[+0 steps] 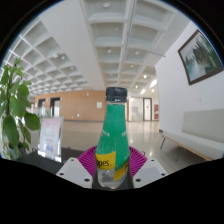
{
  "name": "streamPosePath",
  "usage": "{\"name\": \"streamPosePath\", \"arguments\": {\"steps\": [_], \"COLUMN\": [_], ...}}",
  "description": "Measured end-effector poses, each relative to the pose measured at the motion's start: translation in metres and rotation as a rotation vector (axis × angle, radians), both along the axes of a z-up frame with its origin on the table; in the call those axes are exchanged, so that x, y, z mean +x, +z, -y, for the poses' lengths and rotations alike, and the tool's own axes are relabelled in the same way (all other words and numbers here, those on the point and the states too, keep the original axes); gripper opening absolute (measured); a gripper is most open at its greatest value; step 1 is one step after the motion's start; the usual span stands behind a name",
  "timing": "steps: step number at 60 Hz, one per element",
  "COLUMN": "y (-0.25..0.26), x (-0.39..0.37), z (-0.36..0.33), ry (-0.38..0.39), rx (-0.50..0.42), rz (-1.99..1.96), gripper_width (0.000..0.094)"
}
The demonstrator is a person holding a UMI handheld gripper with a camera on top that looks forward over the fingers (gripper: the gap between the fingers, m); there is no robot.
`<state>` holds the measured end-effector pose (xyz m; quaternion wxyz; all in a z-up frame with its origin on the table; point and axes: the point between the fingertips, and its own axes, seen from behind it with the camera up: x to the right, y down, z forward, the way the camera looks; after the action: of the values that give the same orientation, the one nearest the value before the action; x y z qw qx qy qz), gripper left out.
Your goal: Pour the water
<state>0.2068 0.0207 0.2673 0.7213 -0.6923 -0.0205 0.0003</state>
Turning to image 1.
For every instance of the dark framed landscape painting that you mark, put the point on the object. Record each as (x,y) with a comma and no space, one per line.
(201,56)

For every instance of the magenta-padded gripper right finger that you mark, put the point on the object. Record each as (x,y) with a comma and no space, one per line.
(148,170)

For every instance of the green plastic drink bottle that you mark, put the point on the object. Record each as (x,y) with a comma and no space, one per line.
(112,133)

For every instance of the long white bench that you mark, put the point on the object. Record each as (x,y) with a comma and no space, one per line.
(200,133)

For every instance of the clear acrylic sign stand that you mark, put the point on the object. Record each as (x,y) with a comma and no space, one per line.
(50,138)

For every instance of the green leafy potted plant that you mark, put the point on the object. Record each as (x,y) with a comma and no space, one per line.
(15,106)

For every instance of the recessed ceiling lights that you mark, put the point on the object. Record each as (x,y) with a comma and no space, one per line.
(153,83)

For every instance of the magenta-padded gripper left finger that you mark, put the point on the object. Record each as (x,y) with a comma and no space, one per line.
(76,170)

